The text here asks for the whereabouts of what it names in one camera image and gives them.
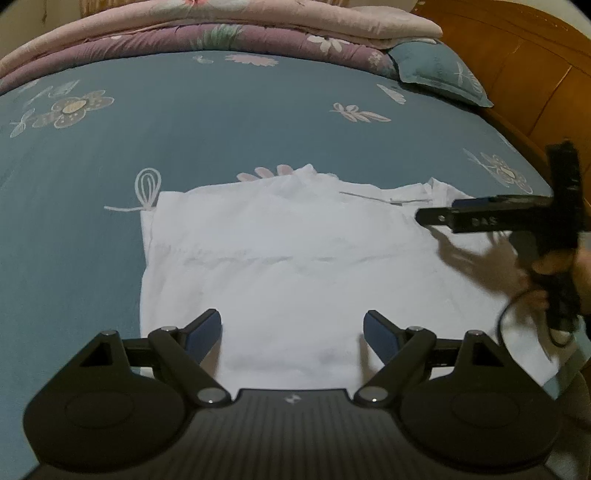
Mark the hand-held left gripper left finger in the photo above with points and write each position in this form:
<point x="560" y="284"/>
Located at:
<point x="203" y="332"/>

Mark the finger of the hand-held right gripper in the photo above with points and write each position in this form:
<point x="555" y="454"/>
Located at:
<point x="436" y="217"/>

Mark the white printed t-shirt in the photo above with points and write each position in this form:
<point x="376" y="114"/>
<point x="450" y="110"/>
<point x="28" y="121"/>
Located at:
<point x="300" y="277"/>

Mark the wooden bed headboard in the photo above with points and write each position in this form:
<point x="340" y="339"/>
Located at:
<point x="531" y="55"/>

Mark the person's right hand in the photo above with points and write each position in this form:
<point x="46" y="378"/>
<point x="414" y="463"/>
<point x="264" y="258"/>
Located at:
<point x="554" y="264"/>

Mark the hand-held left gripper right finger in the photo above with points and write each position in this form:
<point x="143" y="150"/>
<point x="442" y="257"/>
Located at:
<point x="381" y="334"/>

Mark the pink floral quilt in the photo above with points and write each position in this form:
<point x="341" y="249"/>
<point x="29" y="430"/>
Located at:
<point x="300" y="18"/>

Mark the teal floral bed sheet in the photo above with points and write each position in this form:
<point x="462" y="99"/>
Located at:
<point x="184" y="129"/>

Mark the purple floral quilt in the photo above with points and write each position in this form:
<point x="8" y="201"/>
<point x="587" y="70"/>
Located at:
<point x="258" y="41"/>

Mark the teal floral pillow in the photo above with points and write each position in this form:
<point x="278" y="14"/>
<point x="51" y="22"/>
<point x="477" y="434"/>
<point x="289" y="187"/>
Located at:
<point x="438" y="69"/>

